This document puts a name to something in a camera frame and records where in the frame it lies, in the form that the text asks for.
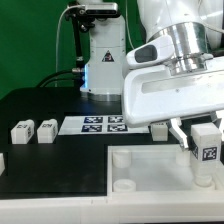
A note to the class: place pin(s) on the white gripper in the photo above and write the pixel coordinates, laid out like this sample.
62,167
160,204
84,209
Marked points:
152,95

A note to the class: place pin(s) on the white square table top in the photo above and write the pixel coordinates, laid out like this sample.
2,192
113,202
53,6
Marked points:
143,169

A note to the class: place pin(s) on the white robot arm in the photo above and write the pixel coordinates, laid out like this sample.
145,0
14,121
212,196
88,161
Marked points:
173,75

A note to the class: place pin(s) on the white sheet with markers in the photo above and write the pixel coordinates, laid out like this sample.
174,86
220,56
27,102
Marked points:
102,124

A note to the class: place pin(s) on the white obstacle fence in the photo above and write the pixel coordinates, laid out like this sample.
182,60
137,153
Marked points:
2,164

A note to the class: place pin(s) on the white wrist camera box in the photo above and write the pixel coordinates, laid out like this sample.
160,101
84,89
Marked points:
152,53

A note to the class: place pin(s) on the black camera on stand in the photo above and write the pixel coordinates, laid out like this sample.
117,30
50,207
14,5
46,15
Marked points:
84,15

